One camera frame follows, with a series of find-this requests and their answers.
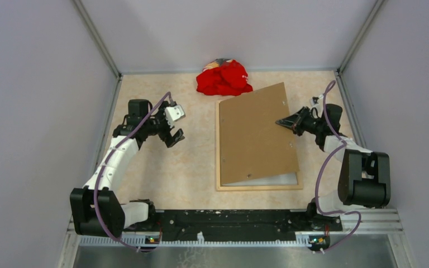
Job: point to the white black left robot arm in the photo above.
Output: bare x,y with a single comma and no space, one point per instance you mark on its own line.
95,209

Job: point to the printed colour photo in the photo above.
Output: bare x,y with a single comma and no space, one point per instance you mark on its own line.
282,179

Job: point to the brown cardboard backing board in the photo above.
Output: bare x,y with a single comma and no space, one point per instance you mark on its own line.
252,145

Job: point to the red crumpled cloth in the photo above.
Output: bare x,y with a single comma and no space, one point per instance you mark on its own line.
225,77

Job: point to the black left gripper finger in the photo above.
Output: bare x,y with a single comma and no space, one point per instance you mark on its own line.
161,120
172,140

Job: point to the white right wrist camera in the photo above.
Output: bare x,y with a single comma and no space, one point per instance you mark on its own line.
315,101

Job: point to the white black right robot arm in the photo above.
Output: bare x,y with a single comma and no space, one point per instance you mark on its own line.
364,180

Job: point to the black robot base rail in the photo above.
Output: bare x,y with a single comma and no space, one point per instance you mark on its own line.
241,225

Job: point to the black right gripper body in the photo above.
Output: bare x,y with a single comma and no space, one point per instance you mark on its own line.
313,125

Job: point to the light wooden picture frame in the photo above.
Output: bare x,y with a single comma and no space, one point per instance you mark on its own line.
246,188

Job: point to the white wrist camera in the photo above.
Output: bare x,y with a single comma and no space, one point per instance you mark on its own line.
174,114
315,101

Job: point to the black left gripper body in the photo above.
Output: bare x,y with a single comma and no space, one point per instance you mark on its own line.
153,128

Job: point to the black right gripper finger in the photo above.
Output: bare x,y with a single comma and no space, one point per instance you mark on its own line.
298,117
291,125

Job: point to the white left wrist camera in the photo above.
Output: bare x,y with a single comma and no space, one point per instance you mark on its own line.
174,114

